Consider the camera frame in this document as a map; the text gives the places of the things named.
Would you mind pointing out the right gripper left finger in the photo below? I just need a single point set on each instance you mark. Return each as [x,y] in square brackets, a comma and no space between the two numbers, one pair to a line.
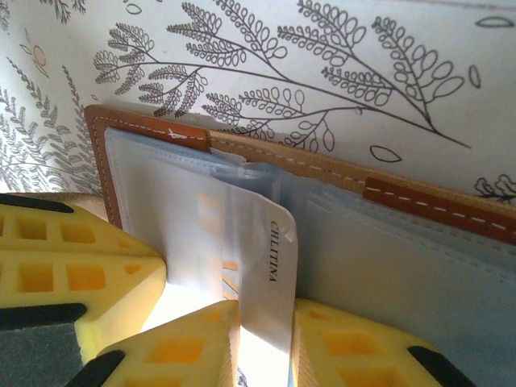
[173,354]

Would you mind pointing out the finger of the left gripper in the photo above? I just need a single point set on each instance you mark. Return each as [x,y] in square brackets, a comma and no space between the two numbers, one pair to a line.
[60,290]
[80,238]

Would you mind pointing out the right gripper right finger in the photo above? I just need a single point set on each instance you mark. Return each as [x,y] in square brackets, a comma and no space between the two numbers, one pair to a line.
[363,359]

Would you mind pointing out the brown leather card holder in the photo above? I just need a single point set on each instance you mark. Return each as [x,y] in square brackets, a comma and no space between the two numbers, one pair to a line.
[403,282]

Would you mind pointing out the white card black lettering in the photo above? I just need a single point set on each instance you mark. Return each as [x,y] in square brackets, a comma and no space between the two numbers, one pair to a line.
[266,322]

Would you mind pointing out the white card orange print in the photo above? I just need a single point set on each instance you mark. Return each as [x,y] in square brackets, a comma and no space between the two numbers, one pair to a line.
[209,250]

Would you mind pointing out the floral patterned table covering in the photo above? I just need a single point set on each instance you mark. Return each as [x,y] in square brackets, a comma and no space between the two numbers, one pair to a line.
[282,40]

